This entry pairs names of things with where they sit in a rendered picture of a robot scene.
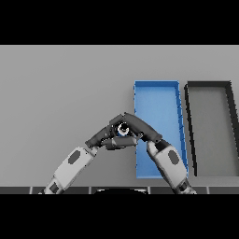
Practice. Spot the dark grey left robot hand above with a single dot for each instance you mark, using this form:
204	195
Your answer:
102	137

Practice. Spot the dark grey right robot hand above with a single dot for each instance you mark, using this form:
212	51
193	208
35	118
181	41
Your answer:
143	127

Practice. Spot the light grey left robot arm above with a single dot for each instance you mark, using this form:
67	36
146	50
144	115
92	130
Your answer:
70	168

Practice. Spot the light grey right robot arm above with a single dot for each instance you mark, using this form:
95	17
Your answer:
169	165

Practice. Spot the blue bin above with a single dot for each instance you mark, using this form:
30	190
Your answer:
158	124

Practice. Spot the dark grey bin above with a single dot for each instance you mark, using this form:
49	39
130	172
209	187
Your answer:
211	127

